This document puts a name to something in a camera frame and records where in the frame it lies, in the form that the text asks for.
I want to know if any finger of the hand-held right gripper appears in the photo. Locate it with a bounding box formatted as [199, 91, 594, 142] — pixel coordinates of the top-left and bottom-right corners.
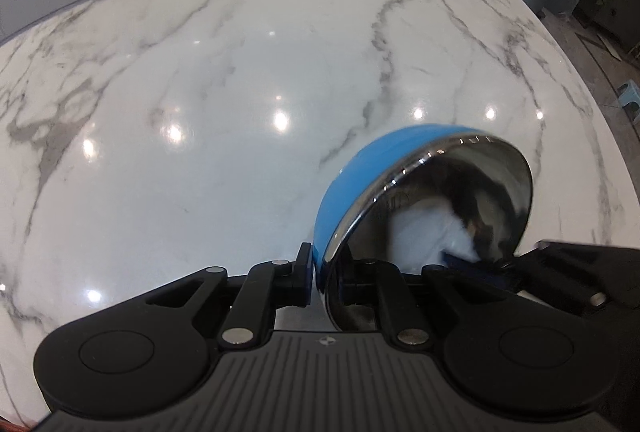
[440, 253, 640, 328]
[534, 239, 640, 273]

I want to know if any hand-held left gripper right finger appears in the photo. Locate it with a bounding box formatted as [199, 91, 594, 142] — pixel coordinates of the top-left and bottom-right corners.
[340, 260, 502, 348]

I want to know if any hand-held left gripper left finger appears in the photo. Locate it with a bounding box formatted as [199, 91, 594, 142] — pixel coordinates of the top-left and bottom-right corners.
[144, 242, 314, 348]

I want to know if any blue steel-lined bowl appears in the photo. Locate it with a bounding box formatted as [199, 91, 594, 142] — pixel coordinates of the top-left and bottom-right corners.
[312, 123, 535, 334]

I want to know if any teal plastic stool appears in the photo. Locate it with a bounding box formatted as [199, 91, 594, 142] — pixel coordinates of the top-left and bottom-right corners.
[617, 79, 640, 125]

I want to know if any dark cabinet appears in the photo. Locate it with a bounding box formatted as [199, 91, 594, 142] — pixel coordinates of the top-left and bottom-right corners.
[590, 0, 640, 43]

